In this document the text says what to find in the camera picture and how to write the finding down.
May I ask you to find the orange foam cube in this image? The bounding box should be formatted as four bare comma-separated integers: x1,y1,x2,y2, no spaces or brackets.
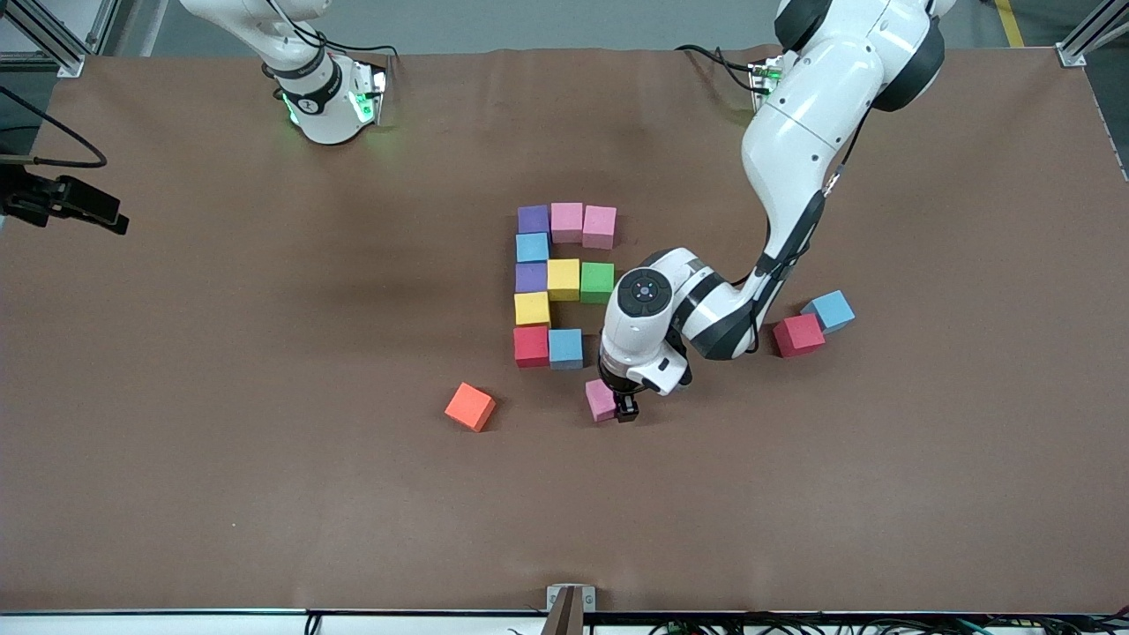
444,382,497,433

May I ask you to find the green foam cube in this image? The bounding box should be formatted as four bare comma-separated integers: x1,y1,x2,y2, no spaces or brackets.
580,262,616,305

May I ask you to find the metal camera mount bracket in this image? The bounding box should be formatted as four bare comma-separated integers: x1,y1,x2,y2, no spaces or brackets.
546,584,597,635

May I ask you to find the red foam cube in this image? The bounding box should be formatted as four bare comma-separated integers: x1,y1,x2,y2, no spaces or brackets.
774,314,826,358
514,325,550,369

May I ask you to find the black left base cable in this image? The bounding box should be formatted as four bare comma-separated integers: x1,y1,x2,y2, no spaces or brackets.
675,42,781,93

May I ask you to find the brown table cover mat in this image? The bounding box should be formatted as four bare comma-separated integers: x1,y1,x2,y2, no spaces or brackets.
0,44,1129,614

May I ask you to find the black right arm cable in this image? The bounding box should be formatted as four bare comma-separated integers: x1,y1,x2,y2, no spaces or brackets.
0,84,109,168

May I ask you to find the white table edge rail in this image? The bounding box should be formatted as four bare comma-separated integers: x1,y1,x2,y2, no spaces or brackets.
0,610,1129,635

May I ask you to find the aluminium frame post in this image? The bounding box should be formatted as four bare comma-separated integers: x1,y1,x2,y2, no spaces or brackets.
0,0,120,78
1057,0,1129,69

